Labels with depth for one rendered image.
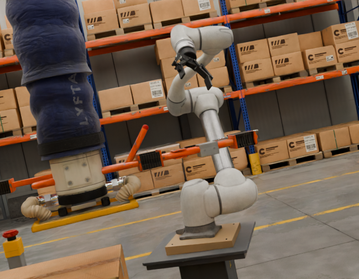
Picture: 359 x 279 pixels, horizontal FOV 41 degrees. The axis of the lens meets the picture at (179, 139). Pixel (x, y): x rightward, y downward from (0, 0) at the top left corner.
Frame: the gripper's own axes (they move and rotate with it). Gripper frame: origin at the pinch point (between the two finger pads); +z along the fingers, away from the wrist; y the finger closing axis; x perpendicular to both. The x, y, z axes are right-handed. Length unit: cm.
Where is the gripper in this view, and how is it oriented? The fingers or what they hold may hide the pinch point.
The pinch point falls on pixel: (196, 80)
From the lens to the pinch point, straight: 198.5
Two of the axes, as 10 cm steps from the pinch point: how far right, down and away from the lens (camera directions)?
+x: -5.1, 6.9, 5.1
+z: 1.7, 6.6, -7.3
